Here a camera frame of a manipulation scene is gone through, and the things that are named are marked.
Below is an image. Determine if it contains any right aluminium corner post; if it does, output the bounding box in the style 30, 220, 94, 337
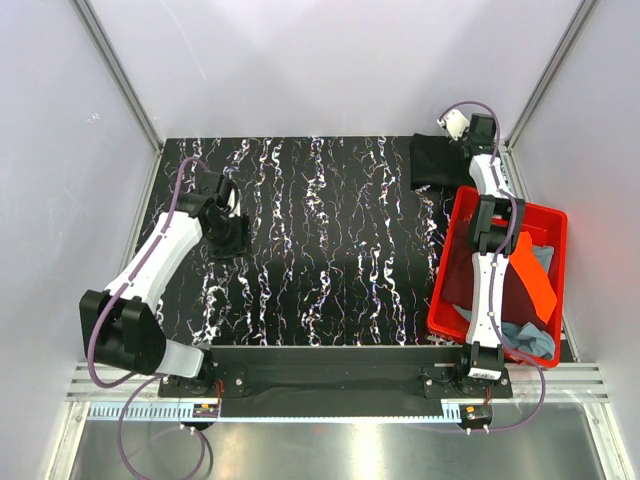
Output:
504, 0, 604, 149

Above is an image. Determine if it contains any white slotted cable duct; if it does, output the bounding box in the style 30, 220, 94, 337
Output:
87, 399, 461, 424

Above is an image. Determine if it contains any aluminium corner post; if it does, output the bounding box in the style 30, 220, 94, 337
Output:
69, 0, 165, 154
504, 0, 604, 149

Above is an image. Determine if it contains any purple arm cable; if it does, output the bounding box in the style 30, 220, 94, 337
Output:
85, 157, 214, 480
407, 100, 547, 435

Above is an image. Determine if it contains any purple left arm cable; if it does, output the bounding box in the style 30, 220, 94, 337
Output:
85, 157, 214, 480

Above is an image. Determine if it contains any left aluminium corner post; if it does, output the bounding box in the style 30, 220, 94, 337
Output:
69, 0, 165, 154

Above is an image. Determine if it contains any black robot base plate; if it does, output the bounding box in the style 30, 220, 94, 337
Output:
159, 346, 513, 407

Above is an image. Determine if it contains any red plastic bin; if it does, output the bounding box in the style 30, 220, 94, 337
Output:
427, 187, 567, 368

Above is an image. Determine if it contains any maroon t shirt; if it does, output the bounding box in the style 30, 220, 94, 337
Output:
441, 240, 546, 329

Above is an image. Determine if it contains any orange t shirt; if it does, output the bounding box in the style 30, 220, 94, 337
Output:
510, 232, 557, 325

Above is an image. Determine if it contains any orange connector box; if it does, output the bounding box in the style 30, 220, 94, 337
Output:
193, 403, 220, 419
461, 405, 492, 422

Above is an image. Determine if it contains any black t shirt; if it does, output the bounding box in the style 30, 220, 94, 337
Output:
409, 133, 475, 190

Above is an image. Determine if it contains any right orange connector box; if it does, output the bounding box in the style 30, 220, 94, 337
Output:
461, 405, 492, 422

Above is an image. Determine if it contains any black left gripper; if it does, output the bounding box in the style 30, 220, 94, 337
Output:
206, 212, 253, 267

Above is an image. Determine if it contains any left orange connector box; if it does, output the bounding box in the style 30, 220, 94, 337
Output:
193, 403, 220, 419

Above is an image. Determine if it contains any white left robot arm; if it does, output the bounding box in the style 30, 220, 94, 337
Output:
79, 174, 251, 396

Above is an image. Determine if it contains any light blue t shirt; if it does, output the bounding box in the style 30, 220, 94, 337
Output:
453, 245, 556, 360

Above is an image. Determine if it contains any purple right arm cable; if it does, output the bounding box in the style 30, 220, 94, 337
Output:
407, 100, 547, 435

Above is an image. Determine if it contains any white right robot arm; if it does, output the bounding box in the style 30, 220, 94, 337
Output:
437, 100, 524, 397

